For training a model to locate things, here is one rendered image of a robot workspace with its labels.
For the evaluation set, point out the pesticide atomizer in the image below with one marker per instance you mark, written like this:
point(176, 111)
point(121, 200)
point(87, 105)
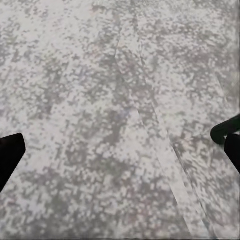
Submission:
point(221, 131)

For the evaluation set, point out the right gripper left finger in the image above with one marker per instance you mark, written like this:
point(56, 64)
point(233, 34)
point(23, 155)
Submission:
point(12, 149)

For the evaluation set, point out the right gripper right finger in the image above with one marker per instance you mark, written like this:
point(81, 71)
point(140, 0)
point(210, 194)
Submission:
point(232, 149)

